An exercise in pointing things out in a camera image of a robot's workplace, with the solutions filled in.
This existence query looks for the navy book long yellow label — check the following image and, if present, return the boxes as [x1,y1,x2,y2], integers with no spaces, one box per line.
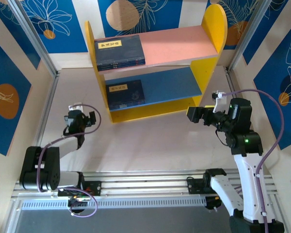
[108,100,147,110]

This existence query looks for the navy book titled 孙子兵法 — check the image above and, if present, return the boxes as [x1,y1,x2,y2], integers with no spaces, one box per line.
[105,79,146,107]

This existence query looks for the navy book titled 论语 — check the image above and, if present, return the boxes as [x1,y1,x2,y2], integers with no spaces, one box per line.
[98,61,146,72]

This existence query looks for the navy book titled 易经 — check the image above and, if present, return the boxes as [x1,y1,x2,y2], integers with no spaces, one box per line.
[97,59,146,70]

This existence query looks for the navy book titled 梦溪笔谈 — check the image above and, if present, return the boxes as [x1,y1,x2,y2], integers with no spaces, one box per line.
[94,34,146,67]

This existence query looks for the navy book wide yellow label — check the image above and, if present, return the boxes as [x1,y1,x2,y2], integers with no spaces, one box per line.
[109,102,147,112]

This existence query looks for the yellow pink blue bookshelf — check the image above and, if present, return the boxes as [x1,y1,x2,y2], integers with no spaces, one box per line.
[84,3,228,124]

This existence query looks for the right wrist white cable bracket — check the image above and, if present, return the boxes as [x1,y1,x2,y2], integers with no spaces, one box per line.
[212,91,227,114]

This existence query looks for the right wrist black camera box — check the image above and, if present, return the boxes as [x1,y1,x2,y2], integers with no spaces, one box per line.
[186,106,204,124]

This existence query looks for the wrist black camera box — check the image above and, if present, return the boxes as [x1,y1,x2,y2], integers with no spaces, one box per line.
[186,106,204,124]
[88,110,97,126]

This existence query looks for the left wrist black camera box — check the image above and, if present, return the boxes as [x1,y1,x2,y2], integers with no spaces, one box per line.
[88,110,97,126]

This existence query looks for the aluminium side rail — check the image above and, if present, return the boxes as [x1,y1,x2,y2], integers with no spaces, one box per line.
[224,67,262,174]
[25,70,61,180]

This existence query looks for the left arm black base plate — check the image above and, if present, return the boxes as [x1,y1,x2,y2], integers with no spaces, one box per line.
[57,181,102,198]

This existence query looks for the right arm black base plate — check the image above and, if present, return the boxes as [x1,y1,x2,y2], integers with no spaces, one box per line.
[186,177,216,195]

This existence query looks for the aluminium frame post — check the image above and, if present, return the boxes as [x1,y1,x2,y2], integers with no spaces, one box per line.
[227,0,271,73]
[7,0,61,77]

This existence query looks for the black cable connector block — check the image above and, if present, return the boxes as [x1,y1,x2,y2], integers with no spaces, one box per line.
[205,195,224,213]
[67,196,91,215]

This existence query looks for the aluminium rail frame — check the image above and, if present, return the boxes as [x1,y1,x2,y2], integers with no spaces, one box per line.
[11,169,278,199]

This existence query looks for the white slotted cable duct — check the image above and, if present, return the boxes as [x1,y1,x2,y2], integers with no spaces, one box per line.
[20,197,207,210]

